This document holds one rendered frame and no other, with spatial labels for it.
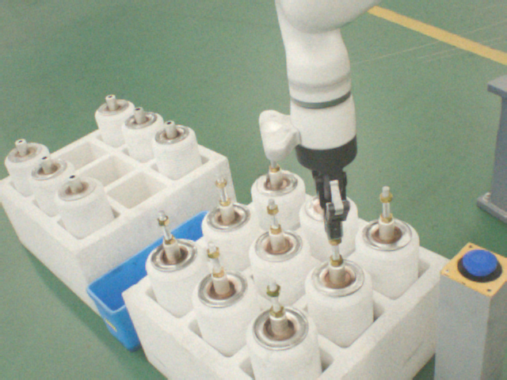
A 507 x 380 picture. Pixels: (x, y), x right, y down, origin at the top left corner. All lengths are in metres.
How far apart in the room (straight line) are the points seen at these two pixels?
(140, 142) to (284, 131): 0.69
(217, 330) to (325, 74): 0.41
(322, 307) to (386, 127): 0.92
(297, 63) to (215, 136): 1.11
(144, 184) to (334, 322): 0.63
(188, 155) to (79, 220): 0.26
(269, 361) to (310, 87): 0.35
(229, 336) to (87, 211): 0.42
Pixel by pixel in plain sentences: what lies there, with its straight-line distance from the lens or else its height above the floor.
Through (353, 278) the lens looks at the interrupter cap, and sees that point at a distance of 0.86.
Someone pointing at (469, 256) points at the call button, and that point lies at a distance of 0.78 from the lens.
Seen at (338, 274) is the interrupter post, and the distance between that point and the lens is 0.84.
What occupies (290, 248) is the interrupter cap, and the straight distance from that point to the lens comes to 0.92.
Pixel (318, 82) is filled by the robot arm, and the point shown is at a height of 0.58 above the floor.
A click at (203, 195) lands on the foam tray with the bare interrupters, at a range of 1.28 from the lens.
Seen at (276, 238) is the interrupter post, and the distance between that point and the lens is 0.90.
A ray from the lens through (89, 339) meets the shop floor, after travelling 1.24.
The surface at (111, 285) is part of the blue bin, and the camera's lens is 1.19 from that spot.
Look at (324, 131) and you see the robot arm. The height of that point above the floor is 0.52.
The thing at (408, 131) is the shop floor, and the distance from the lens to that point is 1.66.
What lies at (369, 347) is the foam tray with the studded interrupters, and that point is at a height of 0.18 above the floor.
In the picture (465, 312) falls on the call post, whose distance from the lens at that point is 0.80.
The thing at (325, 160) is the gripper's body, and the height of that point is 0.48.
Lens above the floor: 0.86
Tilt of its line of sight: 35 degrees down
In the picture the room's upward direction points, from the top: 10 degrees counter-clockwise
